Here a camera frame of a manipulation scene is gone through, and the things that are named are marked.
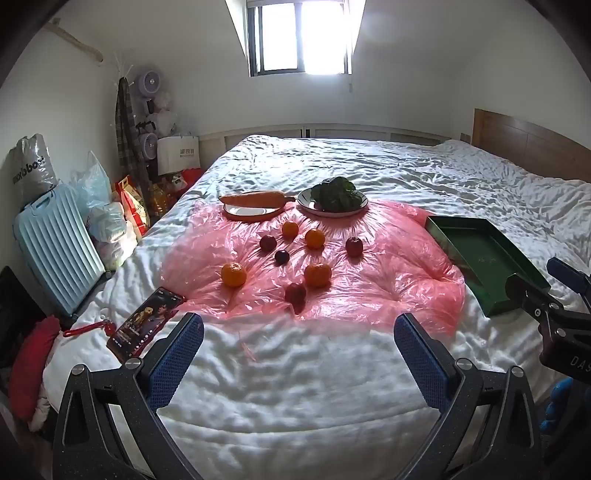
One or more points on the silver printed bag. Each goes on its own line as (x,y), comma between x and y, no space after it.
(32,166)

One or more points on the red cloth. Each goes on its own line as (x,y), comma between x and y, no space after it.
(32,364)

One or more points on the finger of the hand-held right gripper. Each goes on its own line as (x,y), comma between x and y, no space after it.
(568,274)
(526,288)

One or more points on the carrot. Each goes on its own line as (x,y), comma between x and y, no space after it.
(254,199)

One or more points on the wooden headboard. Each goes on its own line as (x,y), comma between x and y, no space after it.
(521,138)

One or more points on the smartphone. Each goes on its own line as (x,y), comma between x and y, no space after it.
(145,323)

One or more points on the green leafy vegetable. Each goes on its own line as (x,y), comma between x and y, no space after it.
(334,194)

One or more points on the plaid scarf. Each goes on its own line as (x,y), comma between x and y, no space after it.
(125,134)

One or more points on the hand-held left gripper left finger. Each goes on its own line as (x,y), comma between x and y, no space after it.
(178,355)

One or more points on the hanging clear plastic bags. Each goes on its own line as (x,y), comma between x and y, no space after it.
(165,113)

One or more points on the white coat rack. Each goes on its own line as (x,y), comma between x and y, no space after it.
(123,67)

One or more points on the light blue ribbed suitcase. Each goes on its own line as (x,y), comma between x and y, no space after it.
(60,249)

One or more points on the green rectangular tray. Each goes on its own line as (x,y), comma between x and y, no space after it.
(489,258)

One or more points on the purple clip fan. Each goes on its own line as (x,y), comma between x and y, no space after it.
(148,145)
(151,83)

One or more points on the pink plastic sheet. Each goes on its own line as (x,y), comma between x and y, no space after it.
(392,272)

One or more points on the mandarin orange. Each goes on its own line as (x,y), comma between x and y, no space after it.
(290,229)
(317,274)
(315,238)
(233,274)

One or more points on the wooden wall rod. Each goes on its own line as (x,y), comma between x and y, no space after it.
(74,41)

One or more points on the window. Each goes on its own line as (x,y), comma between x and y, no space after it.
(281,37)

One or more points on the clear bluish plastic bag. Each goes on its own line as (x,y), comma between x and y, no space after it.
(92,184)

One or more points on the dark-rimmed white plate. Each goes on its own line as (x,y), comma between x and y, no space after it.
(307,203)

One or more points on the yellow and red snack bag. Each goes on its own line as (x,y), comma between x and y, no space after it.
(134,205)

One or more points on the red-rimmed white plate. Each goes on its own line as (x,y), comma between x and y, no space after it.
(249,214)

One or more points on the white plastic bag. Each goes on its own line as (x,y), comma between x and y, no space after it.
(108,224)

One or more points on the white paper bag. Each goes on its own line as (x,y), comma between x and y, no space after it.
(178,154)

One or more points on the person's right hand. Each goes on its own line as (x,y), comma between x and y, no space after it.
(556,408)

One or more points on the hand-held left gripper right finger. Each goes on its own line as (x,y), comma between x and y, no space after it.
(420,355)

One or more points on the dark purple plum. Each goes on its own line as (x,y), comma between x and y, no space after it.
(282,256)

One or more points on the cooking oil bottle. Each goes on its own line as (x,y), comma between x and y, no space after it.
(160,198)

